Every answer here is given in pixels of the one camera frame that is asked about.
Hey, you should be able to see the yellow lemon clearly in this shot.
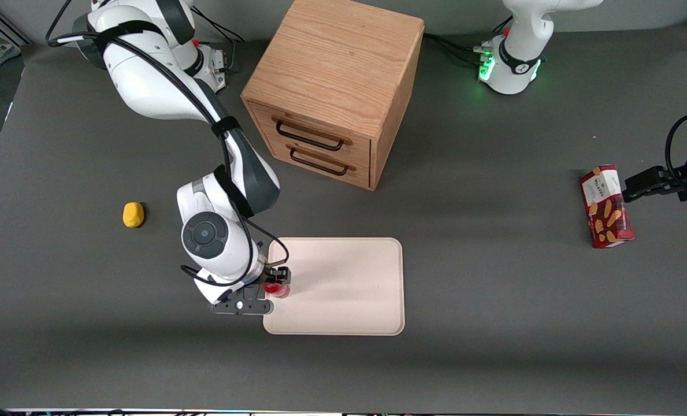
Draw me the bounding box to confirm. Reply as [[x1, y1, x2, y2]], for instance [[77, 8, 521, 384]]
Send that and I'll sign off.
[[122, 202, 145, 228]]

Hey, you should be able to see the black base cable bundle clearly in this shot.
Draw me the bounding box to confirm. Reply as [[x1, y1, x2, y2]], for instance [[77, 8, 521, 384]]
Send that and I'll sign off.
[[423, 32, 492, 65]]

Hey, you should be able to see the wooden drawer cabinet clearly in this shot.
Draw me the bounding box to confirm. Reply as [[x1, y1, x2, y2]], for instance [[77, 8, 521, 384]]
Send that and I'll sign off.
[[241, 0, 425, 191]]

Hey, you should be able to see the aluminium frame rail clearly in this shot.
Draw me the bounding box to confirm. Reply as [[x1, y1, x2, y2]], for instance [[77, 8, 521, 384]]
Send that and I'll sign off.
[[0, 0, 32, 46]]

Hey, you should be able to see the dark grey table mat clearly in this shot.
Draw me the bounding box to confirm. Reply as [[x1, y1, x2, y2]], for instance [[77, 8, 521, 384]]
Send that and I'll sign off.
[[0, 20, 687, 413]]

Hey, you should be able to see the cream rectangular tray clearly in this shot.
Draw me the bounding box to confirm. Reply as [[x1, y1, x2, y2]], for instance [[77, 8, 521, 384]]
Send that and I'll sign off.
[[262, 237, 406, 336]]

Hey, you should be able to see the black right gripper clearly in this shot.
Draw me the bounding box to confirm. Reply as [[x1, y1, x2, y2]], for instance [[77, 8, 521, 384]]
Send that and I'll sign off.
[[228, 266, 292, 304]]

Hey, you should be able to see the red snack box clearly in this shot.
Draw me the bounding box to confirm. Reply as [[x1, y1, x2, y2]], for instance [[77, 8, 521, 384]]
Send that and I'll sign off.
[[579, 164, 635, 249]]

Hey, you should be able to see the black wire drawer handle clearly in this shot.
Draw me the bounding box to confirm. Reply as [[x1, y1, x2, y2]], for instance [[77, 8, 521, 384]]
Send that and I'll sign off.
[[273, 117, 354, 152], [287, 144, 357, 176]]

